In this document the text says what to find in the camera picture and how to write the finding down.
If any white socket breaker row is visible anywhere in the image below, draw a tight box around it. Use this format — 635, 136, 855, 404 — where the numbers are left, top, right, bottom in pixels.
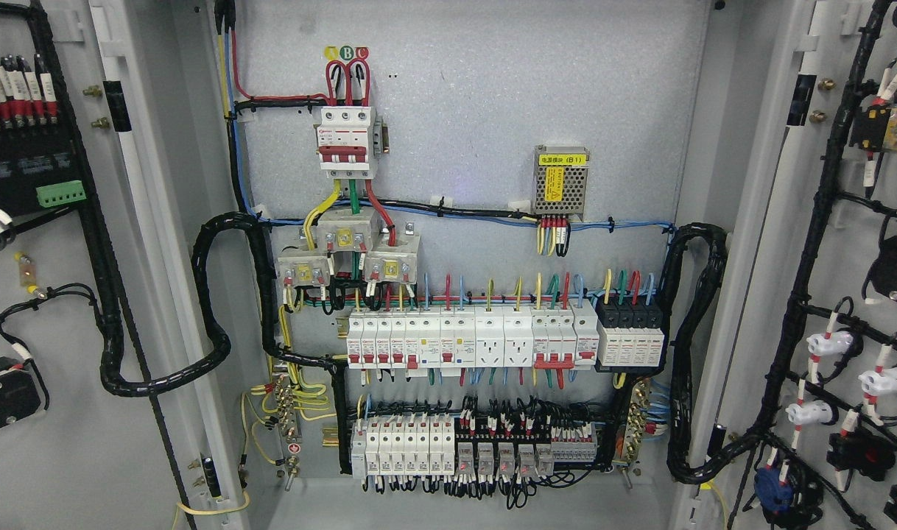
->
345, 304, 599, 377

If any three pole main breaker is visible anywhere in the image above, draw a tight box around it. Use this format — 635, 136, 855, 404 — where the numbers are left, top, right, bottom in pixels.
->
316, 105, 384, 180

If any metal mesh power supply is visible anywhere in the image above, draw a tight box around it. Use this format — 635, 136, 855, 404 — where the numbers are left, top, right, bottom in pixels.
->
532, 145, 590, 217

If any white lower breaker row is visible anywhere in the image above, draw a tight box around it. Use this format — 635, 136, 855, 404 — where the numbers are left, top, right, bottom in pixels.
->
350, 413, 457, 478

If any relay terminal row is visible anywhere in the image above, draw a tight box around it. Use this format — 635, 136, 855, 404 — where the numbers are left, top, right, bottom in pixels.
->
439, 396, 613, 509

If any black surge protector module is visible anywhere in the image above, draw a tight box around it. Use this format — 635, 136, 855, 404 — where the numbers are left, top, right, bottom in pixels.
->
594, 295, 665, 373

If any brass ground terminal bar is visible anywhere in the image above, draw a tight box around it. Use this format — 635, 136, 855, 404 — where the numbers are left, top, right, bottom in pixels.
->
617, 377, 650, 490
271, 372, 301, 491

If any brass ground terminal bar left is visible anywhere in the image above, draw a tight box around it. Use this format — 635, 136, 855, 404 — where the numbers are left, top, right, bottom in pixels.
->
271, 372, 301, 491

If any right black cable loom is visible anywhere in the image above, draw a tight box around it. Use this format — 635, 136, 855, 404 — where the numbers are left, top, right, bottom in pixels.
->
658, 222, 731, 485

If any grey cabinet door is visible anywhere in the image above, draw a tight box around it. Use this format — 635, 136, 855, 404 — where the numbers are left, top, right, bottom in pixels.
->
668, 1, 897, 529
0, 1, 253, 529

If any brass ground terminal bar right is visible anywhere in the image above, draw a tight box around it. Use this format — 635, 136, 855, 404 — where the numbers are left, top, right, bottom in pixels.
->
617, 377, 650, 490

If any current transformer cluster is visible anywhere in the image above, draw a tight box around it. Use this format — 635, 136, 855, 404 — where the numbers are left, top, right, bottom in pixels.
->
277, 207, 421, 293

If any black cable loom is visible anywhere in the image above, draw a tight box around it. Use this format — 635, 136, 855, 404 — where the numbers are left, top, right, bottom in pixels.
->
99, 211, 346, 398
658, 222, 731, 485

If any left black cable loom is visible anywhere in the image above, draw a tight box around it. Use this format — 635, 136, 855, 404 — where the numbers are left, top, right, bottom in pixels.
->
99, 211, 346, 398

